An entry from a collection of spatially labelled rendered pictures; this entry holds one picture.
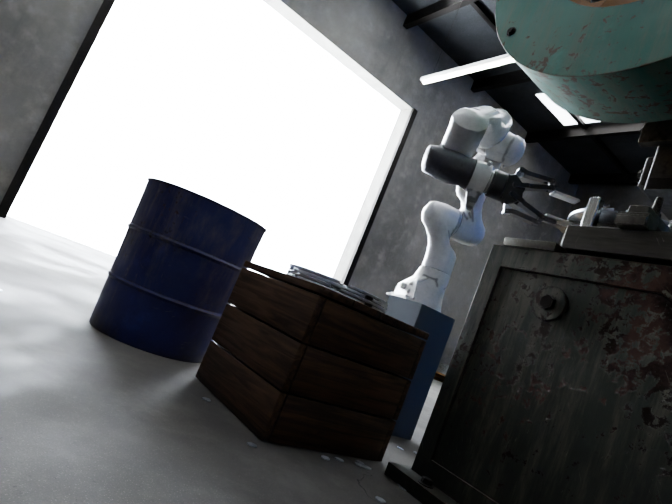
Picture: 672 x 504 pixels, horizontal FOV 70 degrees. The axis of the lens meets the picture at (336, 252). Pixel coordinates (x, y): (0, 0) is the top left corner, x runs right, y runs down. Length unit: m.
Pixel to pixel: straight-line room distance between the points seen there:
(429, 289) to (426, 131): 5.46
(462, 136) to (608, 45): 0.40
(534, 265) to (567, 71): 0.42
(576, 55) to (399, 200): 5.67
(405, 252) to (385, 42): 2.80
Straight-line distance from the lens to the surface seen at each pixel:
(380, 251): 6.59
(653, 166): 1.44
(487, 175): 1.31
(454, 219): 1.80
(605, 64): 1.13
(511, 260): 1.25
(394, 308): 1.76
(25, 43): 5.25
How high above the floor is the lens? 0.30
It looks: 7 degrees up
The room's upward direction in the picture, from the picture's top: 22 degrees clockwise
